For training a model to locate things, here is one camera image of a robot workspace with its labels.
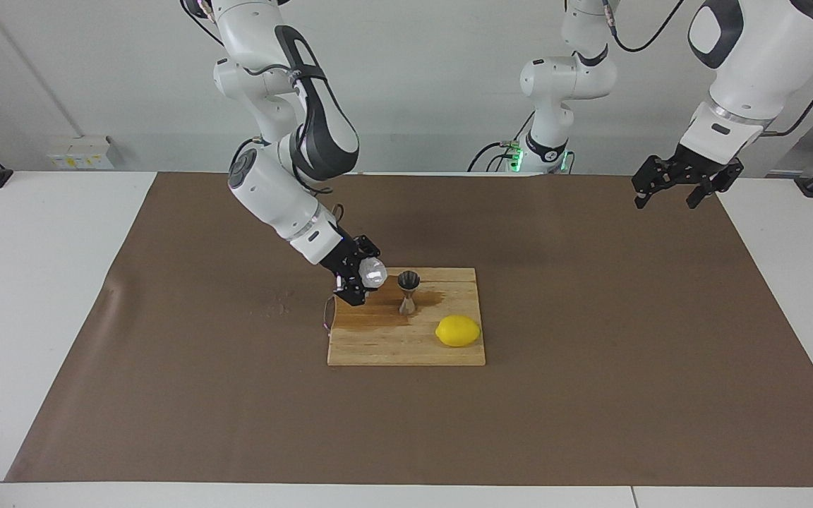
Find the wooden cutting board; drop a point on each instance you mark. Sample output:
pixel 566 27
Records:
pixel 392 349

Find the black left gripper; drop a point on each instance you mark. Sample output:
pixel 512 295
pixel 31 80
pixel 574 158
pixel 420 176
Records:
pixel 704 168

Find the yellow lemon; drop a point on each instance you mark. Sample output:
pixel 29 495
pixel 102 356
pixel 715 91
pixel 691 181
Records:
pixel 458 331

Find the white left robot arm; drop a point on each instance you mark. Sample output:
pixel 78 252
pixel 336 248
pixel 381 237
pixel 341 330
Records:
pixel 759 56

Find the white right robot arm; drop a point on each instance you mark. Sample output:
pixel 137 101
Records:
pixel 272 197

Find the brown paper table mat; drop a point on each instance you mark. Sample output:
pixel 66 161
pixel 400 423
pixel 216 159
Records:
pixel 166 353

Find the steel double jigger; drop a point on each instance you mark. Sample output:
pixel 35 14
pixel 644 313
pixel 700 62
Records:
pixel 408 281

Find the small clear textured glass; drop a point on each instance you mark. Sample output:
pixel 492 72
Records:
pixel 375 271

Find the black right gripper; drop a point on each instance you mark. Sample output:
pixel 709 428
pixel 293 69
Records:
pixel 341 257

